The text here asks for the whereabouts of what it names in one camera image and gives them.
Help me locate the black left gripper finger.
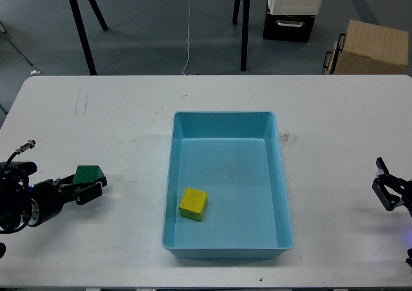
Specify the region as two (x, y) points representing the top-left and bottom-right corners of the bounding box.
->
(74, 178), (107, 205)
(53, 174), (75, 188)

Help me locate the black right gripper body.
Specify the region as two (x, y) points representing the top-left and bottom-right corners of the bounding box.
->
(397, 179), (412, 216)

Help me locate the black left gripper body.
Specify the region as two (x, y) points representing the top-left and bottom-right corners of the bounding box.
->
(30, 179), (75, 225)

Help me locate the green wooden cube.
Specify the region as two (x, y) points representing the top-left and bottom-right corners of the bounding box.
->
(73, 165), (107, 185)

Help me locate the yellow wooden cube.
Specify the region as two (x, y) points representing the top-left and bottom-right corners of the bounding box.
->
(179, 187), (208, 221)

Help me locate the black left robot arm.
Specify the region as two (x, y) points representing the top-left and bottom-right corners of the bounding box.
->
(1, 140), (108, 234)

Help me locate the light blue plastic bin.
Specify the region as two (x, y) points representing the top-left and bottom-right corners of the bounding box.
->
(162, 111), (294, 259)

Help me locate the black drawer cabinet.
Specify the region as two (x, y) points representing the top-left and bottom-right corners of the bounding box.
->
(263, 9), (315, 43)

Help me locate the black table leg angled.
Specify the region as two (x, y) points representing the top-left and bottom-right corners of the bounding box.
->
(88, 0), (108, 31)

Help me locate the black table leg left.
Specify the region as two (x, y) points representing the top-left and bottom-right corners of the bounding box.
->
(68, 0), (97, 75)

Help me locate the black table leg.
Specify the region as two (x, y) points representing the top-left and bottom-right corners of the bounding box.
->
(240, 0), (250, 71)
(232, 0), (241, 26)
(68, 0), (97, 75)

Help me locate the black table leg right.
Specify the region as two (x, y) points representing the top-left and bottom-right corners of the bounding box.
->
(240, 0), (250, 71)

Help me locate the black table leg rear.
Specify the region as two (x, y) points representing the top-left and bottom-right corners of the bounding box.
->
(232, 0), (241, 26)

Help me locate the white floor cable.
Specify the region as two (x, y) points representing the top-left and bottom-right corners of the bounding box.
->
(89, 0), (199, 77)

